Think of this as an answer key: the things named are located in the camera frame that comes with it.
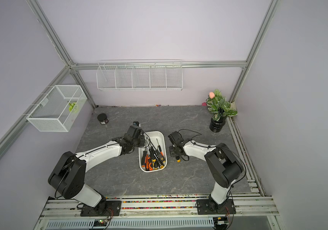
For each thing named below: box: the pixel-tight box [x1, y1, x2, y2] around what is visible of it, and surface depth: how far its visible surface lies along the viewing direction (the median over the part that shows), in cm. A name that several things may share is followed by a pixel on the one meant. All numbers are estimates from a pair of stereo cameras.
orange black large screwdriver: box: [140, 150, 148, 168], surface depth 87 cm
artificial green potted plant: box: [205, 88, 238, 133], surface depth 91 cm
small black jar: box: [97, 113, 109, 125], surface depth 111 cm
